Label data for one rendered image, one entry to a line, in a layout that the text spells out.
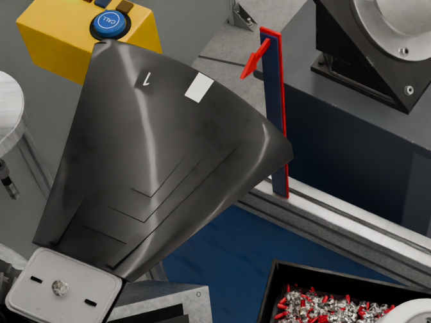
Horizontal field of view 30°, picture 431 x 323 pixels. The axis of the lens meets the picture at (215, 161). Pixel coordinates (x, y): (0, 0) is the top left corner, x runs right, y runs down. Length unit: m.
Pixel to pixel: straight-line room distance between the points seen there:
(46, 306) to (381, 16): 0.61
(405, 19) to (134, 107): 0.44
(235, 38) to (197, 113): 1.70
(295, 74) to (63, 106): 0.84
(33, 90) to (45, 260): 1.07
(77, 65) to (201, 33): 1.29
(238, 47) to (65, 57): 1.41
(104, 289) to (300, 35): 0.62
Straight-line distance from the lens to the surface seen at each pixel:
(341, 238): 1.13
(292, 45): 1.20
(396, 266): 1.12
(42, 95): 1.81
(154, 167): 0.75
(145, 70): 0.81
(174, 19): 2.18
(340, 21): 1.07
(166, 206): 0.73
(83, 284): 0.72
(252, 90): 2.35
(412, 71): 1.13
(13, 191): 0.57
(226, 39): 2.48
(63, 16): 1.10
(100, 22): 1.06
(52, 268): 0.73
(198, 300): 0.90
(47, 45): 1.10
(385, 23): 1.10
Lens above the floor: 1.82
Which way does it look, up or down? 56 degrees down
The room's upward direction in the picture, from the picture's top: 10 degrees counter-clockwise
